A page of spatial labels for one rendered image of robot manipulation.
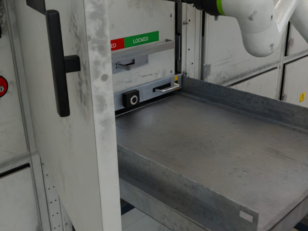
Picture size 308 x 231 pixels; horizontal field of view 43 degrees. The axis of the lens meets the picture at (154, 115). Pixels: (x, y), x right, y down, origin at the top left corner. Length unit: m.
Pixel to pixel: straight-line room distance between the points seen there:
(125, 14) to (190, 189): 0.66
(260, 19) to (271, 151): 0.36
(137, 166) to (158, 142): 0.21
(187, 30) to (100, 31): 1.04
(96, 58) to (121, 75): 0.83
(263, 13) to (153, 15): 0.43
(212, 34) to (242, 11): 0.52
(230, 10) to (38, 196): 0.79
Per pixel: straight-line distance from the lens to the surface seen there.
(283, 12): 1.24
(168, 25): 1.44
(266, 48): 1.16
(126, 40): 1.30
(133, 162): 0.95
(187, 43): 1.51
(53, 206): 1.31
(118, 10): 1.27
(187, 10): 1.49
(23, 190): 1.20
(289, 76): 2.26
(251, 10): 1.08
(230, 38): 1.70
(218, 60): 1.66
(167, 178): 0.87
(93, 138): 0.53
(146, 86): 1.39
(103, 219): 0.59
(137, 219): 1.60
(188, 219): 0.83
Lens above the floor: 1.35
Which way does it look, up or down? 23 degrees down
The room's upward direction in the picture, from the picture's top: 1 degrees counter-clockwise
